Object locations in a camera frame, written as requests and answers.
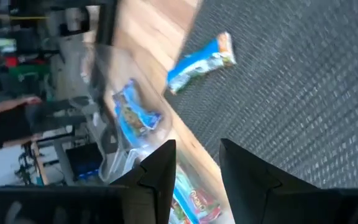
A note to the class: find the large clear plastic bin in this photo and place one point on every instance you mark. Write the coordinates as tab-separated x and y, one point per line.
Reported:
104	81

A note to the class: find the blue purple granola bar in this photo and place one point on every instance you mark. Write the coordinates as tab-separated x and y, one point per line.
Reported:
135	123
126	137
149	119

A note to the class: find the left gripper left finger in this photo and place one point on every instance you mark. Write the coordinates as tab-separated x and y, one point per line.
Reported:
154	183

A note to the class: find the blue white granola bar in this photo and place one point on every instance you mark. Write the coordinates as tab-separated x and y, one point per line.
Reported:
202	60

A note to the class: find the dark grey woven placemat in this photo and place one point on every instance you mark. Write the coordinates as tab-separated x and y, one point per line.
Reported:
291	93

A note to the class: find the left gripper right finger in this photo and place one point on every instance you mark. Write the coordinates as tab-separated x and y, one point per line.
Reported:
259	193

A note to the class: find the black aluminium frame rails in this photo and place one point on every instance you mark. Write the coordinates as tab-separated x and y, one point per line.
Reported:
107	21

